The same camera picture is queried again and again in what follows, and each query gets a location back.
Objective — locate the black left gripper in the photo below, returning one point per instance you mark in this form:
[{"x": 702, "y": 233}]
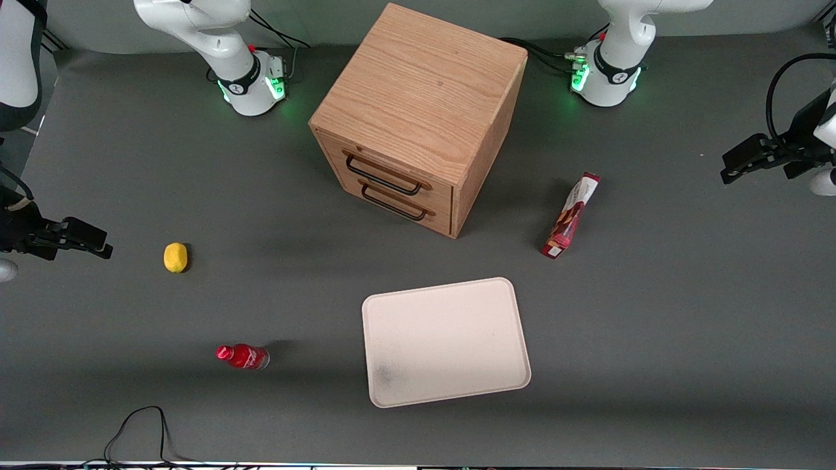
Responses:
[{"x": 796, "y": 144}]

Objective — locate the red tartan cookie box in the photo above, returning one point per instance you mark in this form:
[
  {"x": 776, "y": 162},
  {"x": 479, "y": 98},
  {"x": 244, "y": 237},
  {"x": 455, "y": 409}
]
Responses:
[{"x": 568, "y": 219}]

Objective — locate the wooden drawer cabinet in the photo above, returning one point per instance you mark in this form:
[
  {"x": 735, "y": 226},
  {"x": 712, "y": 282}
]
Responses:
[{"x": 418, "y": 85}]

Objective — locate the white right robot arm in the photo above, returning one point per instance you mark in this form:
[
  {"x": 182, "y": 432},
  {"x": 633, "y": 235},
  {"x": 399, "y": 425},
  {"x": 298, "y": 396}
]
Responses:
[{"x": 196, "y": 26}]

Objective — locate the red cola bottle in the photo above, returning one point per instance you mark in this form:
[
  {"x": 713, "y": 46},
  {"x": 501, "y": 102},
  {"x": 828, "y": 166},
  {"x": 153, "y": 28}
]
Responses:
[{"x": 243, "y": 356}]

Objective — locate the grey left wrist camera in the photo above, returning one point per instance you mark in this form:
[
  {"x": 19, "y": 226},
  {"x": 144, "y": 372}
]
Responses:
[{"x": 824, "y": 183}]

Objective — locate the cream plastic tray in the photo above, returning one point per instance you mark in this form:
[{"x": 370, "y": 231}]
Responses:
[{"x": 444, "y": 339}]

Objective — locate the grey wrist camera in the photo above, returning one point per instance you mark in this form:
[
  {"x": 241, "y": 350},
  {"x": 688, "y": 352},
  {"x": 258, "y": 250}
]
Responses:
[
  {"x": 6, "y": 270},
  {"x": 824, "y": 183}
]

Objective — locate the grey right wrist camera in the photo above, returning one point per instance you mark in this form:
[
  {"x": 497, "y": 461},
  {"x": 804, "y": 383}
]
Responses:
[{"x": 6, "y": 270}]

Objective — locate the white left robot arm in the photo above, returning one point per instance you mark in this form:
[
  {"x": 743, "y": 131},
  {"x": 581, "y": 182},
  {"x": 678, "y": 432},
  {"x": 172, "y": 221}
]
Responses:
[{"x": 620, "y": 65}]

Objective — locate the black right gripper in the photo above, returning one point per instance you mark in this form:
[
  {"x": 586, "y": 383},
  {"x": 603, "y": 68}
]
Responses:
[{"x": 19, "y": 230}]

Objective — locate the yellow lemon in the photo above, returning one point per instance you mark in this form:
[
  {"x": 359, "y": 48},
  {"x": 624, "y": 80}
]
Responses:
[{"x": 175, "y": 257}]

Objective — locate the wooden drawer front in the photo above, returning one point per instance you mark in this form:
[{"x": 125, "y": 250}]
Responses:
[
  {"x": 441, "y": 219},
  {"x": 437, "y": 192}
]

